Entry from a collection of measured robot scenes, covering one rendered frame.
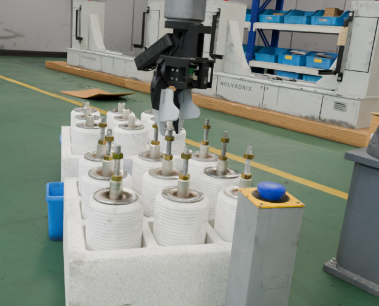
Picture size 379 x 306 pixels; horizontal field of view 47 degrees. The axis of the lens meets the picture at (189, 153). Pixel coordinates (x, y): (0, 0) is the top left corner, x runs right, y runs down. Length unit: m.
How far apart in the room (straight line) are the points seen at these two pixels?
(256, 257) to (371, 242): 0.49
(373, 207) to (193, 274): 0.47
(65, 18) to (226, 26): 4.40
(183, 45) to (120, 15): 7.25
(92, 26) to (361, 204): 4.40
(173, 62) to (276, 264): 0.39
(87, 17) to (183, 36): 4.40
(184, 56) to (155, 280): 0.39
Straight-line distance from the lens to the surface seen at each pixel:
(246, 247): 0.62
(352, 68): 2.77
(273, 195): 0.60
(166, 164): 0.86
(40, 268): 1.04
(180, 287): 0.76
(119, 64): 4.35
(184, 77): 0.78
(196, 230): 0.75
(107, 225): 0.71
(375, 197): 1.04
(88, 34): 5.18
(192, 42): 0.78
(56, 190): 1.20
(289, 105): 2.92
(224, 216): 0.79
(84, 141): 1.23
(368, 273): 1.10
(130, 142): 1.24
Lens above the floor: 0.52
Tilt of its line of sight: 15 degrees down
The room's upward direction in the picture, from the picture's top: 5 degrees clockwise
